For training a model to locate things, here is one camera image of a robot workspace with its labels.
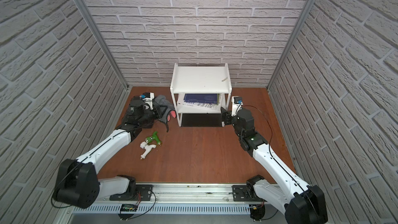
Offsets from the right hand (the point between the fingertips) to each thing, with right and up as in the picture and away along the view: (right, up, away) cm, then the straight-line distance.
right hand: (230, 107), depth 78 cm
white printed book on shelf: (-12, 0, +7) cm, 14 cm away
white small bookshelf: (-24, +14, -1) cm, 27 cm away
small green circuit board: (-50, -48, -6) cm, 69 cm away
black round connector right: (+11, -48, -9) cm, 50 cm away
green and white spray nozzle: (-46, -21, +11) cm, 52 cm away
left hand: (-37, +1, +5) cm, 37 cm away
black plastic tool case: (-46, -3, -14) cm, 48 cm away
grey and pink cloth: (-32, -2, +1) cm, 32 cm away
